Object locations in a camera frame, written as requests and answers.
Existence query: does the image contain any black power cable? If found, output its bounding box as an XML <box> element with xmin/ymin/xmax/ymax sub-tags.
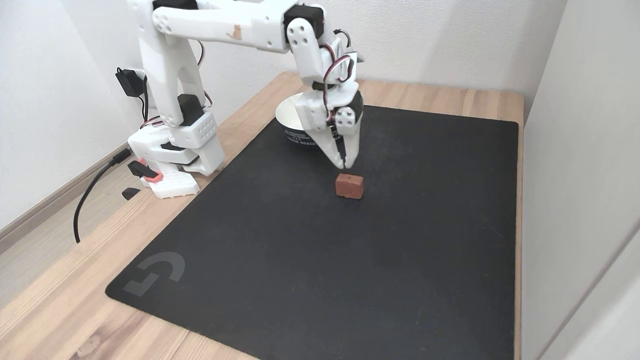
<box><xmin>73</xmin><ymin>148</ymin><xmax>135</xmax><ymax>244</ymax></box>

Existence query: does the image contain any white paper bowl navy band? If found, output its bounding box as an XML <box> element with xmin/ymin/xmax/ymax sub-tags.
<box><xmin>275</xmin><ymin>92</ymin><xmax>326</xmax><ymax>150</ymax></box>

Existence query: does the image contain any red brick toy block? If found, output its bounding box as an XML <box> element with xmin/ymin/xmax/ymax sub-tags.
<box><xmin>334</xmin><ymin>173</ymin><xmax>364</xmax><ymax>200</ymax></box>

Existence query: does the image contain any wooden baseboard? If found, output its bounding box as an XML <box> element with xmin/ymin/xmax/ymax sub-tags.
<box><xmin>0</xmin><ymin>142</ymin><xmax>131</xmax><ymax>253</ymax></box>

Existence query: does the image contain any black power adapter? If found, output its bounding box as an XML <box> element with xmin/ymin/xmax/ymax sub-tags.
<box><xmin>115</xmin><ymin>67</ymin><xmax>151</xmax><ymax>123</ymax></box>

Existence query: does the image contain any black and orange table clamp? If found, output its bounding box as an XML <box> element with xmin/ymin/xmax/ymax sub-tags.
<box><xmin>122</xmin><ymin>158</ymin><xmax>164</xmax><ymax>201</ymax></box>

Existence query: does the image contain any black desk mat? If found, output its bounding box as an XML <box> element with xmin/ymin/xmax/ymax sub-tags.
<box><xmin>105</xmin><ymin>104</ymin><xmax>520</xmax><ymax>360</ymax></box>

